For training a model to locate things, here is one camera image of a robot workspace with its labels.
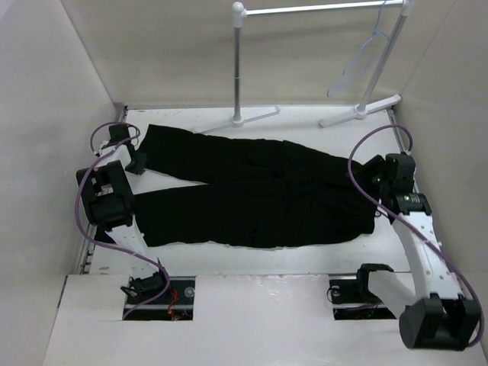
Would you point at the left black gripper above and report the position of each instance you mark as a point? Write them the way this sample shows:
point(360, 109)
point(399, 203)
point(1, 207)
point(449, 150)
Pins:
point(140, 166)

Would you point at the black trousers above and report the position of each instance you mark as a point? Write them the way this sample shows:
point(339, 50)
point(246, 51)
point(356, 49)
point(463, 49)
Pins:
point(259, 194)

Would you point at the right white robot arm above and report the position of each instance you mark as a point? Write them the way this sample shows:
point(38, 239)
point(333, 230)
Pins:
point(434, 314)

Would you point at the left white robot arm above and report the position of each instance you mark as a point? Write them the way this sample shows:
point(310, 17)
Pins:
point(105, 206)

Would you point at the white clothes rack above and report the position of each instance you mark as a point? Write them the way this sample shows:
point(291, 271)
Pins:
point(358, 112)

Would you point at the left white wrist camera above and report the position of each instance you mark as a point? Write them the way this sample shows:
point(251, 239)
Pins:
point(104, 148)

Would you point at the right aluminium table rail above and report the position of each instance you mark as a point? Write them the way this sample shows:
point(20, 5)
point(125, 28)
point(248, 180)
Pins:
point(406, 152)

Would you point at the light blue wire hanger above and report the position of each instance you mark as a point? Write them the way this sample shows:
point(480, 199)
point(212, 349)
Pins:
point(364, 58)

